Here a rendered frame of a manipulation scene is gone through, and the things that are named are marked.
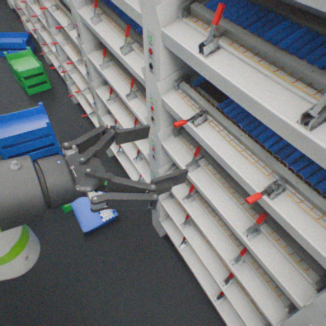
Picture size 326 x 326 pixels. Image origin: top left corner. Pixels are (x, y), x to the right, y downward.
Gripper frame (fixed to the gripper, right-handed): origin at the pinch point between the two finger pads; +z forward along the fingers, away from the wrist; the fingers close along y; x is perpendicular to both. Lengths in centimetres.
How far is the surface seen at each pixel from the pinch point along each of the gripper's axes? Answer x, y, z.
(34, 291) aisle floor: -114, -39, -23
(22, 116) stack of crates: -76, -127, -5
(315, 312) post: -24.7, 32.0, 24.0
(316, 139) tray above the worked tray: 10.4, 15.2, 16.8
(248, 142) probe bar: -3.7, 0.5, 24.9
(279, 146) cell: -2.1, 5.6, 29.1
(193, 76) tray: -3.2, -29.7, 30.9
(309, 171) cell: -2.3, 13.8, 28.8
